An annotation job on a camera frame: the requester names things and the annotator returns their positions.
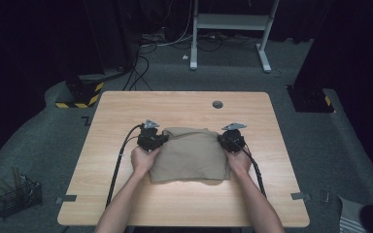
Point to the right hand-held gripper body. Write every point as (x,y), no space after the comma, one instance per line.
(233,139)

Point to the grey table grommet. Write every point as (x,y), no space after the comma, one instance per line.
(217,104)

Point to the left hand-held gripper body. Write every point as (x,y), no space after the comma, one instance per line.
(148,139)

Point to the black square stand base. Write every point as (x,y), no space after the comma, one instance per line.
(309,100)

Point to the small white plug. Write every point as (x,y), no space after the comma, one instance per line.
(185,57)

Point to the white metal desk frame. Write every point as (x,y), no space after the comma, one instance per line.
(230,22)

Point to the grey striped cloth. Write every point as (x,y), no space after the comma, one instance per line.
(349,216)

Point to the khaki shorts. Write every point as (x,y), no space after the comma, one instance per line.
(191,158)

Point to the person's right hand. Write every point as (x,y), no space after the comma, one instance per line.
(239,161)

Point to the black stand base yellow stripes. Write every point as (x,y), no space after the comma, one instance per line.
(84,92)

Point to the person's left hand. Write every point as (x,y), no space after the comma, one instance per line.
(142,160)

